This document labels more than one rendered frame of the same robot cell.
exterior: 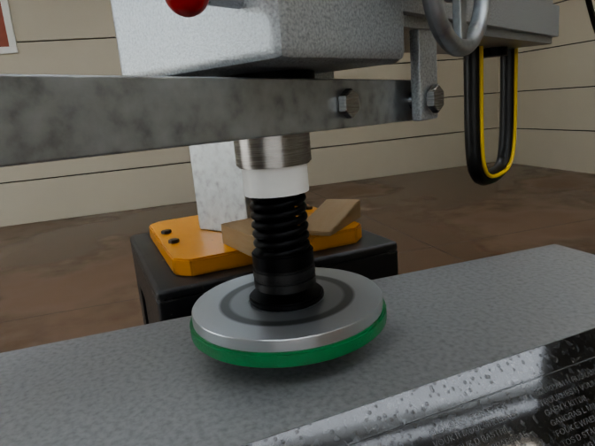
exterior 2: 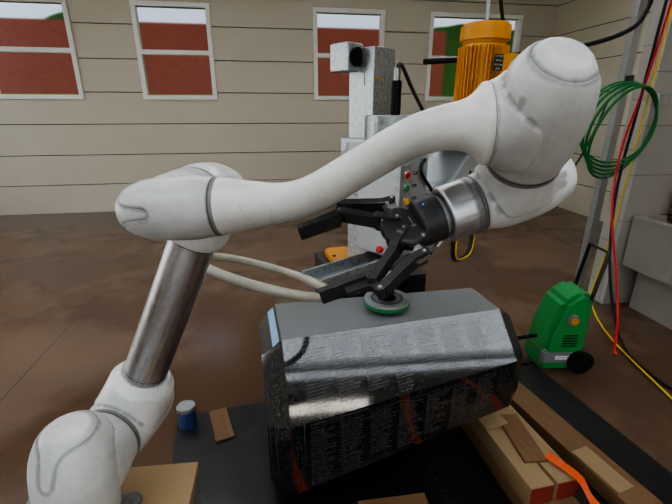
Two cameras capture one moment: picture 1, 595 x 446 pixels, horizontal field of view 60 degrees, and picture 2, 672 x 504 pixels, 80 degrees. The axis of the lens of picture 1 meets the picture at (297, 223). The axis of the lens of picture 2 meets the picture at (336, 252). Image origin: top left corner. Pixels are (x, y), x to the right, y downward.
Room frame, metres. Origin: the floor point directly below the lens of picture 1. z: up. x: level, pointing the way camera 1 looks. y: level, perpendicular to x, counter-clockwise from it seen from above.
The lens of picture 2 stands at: (-1.19, 0.07, 1.72)
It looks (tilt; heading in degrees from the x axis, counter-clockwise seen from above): 19 degrees down; 6
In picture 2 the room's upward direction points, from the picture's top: straight up
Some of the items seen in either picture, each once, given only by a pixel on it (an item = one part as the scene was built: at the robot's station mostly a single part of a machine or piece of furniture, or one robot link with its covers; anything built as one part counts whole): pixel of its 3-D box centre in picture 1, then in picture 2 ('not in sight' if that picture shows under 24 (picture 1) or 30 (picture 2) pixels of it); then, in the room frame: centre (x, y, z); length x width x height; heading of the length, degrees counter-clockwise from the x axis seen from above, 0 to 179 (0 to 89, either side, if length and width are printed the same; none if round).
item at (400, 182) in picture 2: not in sight; (402, 200); (0.42, -0.02, 1.38); 0.08 x 0.03 x 0.28; 140
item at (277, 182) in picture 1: (274, 175); not in sight; (0.54, 0.02, 1.02); 0.07 x 0.07 x 0.04
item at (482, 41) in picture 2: not in sight; (484, 69); (1.04, -0.42, 1.90); 0.31 x 0.28 x 0.40; 50
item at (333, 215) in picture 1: (328, 216); not in sight; (1.30, -0.08, 0.80); 0.20 x 0.10 x 0.05; 151
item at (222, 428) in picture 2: not in sight; (221, 424); (0.58, 0.92, 0.02); 0.25 x 0.10 x 0.01; 31
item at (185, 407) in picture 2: not in sight; (187, 414); (0.57, 1.12, 0.08); 0.10 x 0.10 x 0.13
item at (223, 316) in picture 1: (287, 302); (386, 298); (0.54, 0.02, 0.88); 0.21 x 0.21 x 0.01
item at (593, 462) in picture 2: not in sight; (601, 469); (0.41, -1.03, 0.10); 0.25 x 0.10 x 0.01; 25
